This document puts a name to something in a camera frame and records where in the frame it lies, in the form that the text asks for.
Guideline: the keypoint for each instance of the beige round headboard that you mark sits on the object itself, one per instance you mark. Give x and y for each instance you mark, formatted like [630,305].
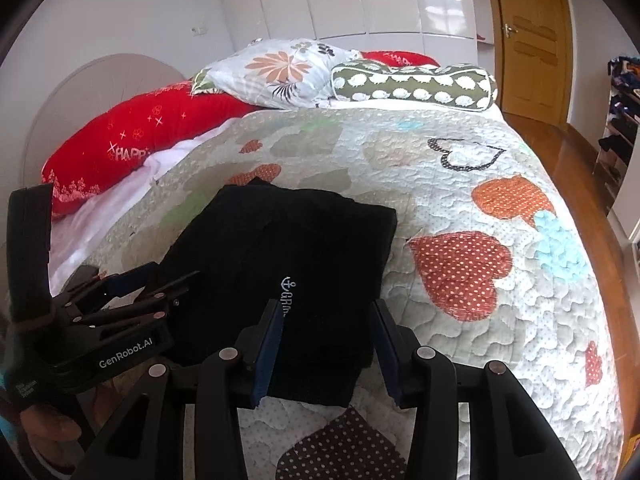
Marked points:
[88,92]

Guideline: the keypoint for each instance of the white wardrobe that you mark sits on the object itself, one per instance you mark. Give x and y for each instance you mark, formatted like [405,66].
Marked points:
[450,31]

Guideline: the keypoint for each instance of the wooden door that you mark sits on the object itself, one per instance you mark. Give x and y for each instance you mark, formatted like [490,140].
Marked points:
[536,54]

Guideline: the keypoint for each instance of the black pants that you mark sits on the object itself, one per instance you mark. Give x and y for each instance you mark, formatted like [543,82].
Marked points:
[322,255]

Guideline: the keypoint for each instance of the red long pillow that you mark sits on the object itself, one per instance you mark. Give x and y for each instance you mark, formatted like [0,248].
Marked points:
[117,142]

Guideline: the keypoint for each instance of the person left hand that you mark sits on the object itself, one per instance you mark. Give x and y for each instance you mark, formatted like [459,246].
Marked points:
[40,444]

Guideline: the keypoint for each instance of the heart patterned quilt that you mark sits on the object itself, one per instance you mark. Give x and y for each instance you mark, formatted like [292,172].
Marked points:
[486,265]

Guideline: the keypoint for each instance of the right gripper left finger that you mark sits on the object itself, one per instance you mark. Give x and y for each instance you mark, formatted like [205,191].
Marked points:
[144,437]

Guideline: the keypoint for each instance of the shoe rack with shoes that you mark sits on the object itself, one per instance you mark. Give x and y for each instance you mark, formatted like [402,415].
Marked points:
[621,128]

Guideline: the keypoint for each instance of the white bed sheet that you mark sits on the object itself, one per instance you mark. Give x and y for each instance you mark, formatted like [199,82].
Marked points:
[75,237]

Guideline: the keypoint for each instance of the green white bolster pillow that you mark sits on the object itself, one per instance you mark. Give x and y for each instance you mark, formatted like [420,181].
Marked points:
[463,86]

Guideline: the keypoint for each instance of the white floral pillow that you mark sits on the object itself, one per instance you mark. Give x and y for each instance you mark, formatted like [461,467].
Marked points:
[276,73]

